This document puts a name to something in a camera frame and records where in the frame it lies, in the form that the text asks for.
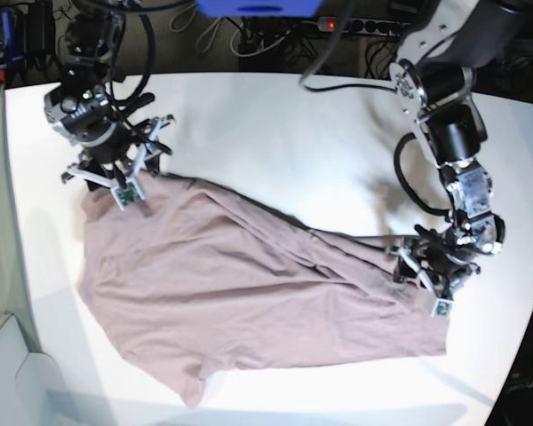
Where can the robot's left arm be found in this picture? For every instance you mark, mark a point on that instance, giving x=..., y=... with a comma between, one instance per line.
x=433, y=73

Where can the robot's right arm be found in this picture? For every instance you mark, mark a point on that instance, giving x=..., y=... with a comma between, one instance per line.
x=80, y=109

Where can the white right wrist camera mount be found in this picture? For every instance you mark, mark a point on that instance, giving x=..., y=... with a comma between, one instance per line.
x=126, y=192

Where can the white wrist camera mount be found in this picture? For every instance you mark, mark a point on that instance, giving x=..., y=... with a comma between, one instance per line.
x=440, y=300
x=126, y=192

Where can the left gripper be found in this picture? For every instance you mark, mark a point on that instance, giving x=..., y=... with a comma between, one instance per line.
x=442, y=269

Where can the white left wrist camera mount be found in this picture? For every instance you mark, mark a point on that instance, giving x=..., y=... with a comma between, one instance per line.
x=440, y=300

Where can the blue box overhead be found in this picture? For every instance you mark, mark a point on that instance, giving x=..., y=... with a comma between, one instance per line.
x=259, y=8

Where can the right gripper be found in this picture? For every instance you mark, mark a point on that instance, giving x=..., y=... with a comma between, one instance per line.
x=112, y=155

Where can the mauve pink t-shirt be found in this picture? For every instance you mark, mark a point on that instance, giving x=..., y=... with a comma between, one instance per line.
x=195, y=280

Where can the black power strip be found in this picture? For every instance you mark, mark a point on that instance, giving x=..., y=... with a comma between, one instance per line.
x=364, y=27

